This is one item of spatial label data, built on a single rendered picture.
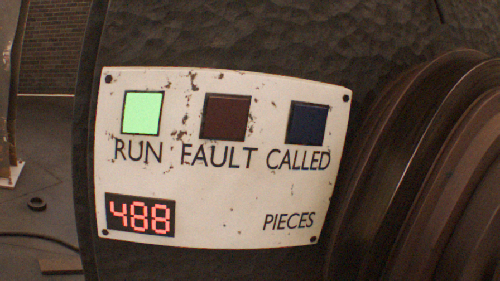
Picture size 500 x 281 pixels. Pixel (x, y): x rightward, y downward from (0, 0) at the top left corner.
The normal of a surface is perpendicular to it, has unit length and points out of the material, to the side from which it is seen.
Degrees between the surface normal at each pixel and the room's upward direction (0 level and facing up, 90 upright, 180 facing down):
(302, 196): 90
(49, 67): 90
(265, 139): 90
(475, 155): 53
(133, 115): 90
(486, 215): 63
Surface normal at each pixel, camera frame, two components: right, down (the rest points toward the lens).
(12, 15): 0.31, 0.30
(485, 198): -0.73, -0.53
